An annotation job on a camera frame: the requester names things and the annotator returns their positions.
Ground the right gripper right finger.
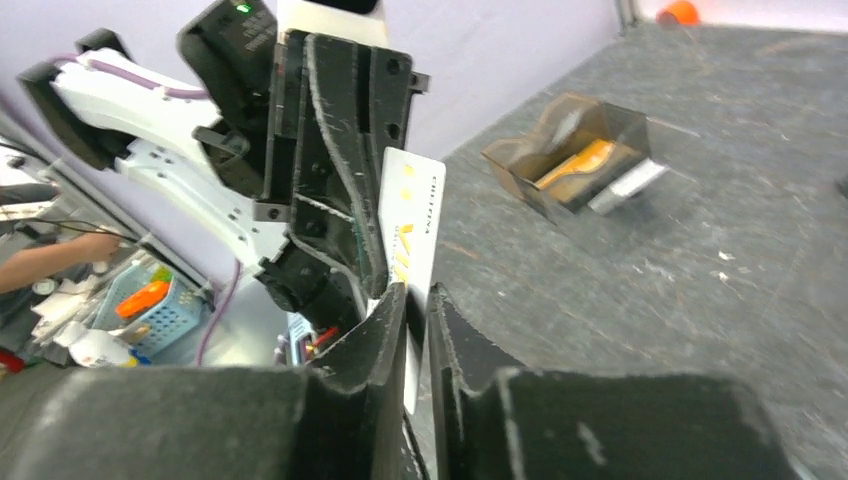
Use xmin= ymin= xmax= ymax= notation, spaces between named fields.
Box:
xmin=428 ymin=284 xmax=797 ymax=479

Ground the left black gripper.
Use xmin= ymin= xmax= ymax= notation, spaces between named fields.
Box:
xmin=254 ymin=30 xmax=430 ymax=298

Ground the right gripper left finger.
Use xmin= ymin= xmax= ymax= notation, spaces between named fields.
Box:
xmin=1 ymin=283 xmax=407 ymax=479

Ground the person's forearm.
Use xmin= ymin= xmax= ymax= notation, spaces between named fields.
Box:
xmin=1 ymin=233 xmax=121 ymax=294

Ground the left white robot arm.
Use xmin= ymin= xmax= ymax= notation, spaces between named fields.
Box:
xmin=18 ymin=1 xmax=429 ymax=330

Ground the perforated blue box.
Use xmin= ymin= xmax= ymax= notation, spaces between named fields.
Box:
xmin=90 ymin=261 xmax=206 ymax=358

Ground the white plastic bottle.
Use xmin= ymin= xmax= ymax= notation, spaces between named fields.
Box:
xmin=53 ymin=321 xmax=142 ymax=368

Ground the orange round cap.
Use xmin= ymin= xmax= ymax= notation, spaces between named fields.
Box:
xmin=655 ymin=0 xmax=701 ymax=27

